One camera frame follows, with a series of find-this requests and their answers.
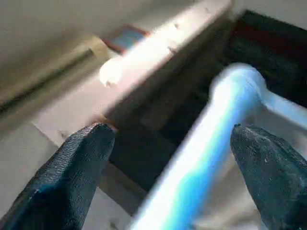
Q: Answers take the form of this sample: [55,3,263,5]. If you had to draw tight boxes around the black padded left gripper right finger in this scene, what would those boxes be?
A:
[229,124,307,230]

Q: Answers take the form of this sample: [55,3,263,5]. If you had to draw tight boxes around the white plastic table top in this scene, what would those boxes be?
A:
[258,80,307,130]

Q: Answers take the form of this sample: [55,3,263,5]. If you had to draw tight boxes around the red-framed blue panel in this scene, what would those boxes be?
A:
[103,23,151,55]

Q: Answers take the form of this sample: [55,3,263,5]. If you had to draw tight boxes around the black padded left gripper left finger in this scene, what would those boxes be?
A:
[0,122,117,230]

